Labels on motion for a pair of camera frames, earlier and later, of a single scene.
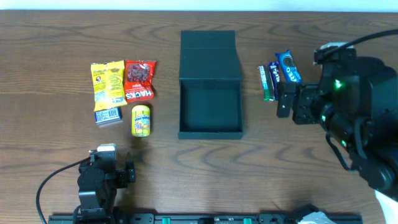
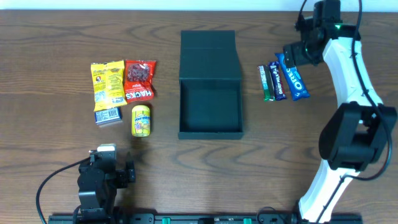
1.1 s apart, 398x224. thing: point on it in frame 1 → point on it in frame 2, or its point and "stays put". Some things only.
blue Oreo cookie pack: x=290 y=69 stays put
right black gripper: x=302 y=103 → x=290 y=55
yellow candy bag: x=109 y=84 stays put
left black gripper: x=125 y=177 stays put
